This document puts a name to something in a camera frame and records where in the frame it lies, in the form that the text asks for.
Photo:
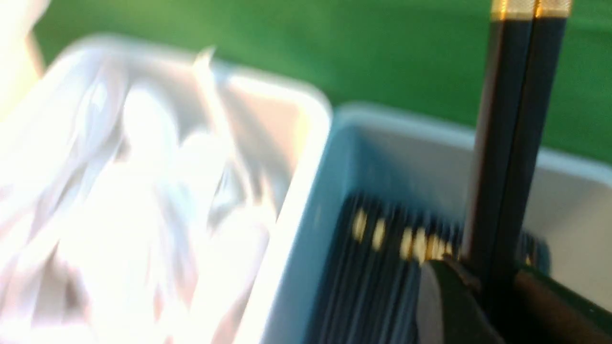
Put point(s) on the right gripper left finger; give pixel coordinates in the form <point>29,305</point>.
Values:
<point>447,312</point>

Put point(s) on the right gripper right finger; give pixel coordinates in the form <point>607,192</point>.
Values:
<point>546,312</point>

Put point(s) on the black chopstick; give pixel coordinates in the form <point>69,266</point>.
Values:
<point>508,45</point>
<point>547,33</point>

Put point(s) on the pile of black chopsticks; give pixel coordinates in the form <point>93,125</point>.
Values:
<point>370,289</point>

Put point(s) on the blue-grey chopstick bin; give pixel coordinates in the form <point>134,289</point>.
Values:
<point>402,157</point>

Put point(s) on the green cloth backdrop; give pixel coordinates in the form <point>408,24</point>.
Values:
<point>425,56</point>

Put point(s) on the white spoon bin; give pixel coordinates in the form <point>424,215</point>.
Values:
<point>281,127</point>

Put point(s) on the pile of white spoons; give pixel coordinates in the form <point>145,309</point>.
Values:
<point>118,229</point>

